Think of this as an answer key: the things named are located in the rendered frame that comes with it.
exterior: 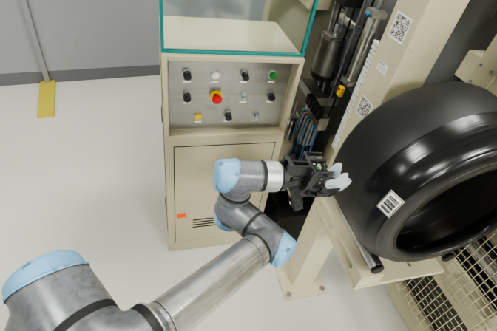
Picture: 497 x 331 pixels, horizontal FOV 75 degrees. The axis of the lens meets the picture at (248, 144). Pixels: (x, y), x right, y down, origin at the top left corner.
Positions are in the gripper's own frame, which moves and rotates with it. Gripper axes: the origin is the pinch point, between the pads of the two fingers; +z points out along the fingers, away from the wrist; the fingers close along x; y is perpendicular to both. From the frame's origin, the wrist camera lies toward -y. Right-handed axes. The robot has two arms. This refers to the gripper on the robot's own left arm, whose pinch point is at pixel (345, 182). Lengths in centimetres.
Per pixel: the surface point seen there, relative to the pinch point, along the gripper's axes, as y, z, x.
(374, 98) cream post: 9.3, 22.7, 30.0
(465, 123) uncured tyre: 23.9, 19.1, -3.1
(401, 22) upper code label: 34, 20, 33
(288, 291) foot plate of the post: -117, 34, 24
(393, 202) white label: 3.9, 6.5, -9.9
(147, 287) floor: -127, -42, 39
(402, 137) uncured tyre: 15.3, 9.5, 1.0
